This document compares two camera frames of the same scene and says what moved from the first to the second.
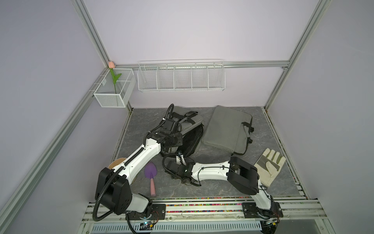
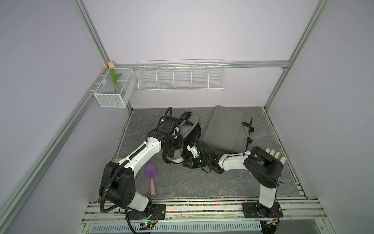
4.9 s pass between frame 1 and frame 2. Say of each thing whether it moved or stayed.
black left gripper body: stayed
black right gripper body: moved
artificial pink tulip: stayed
